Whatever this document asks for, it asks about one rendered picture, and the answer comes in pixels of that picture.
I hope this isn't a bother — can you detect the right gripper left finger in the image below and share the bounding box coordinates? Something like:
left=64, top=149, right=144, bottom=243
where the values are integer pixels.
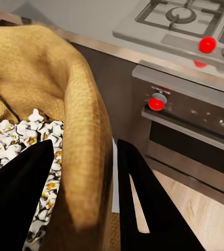
left=0, top=139, right=55, bottom=251

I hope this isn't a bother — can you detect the popcorn bag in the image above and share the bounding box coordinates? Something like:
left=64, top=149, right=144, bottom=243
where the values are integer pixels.
left=0, top=25, right=121, bottom=251

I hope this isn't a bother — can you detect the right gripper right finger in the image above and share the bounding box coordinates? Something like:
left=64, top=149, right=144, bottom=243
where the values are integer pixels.
left=117, top=139, right=205, bottom=251

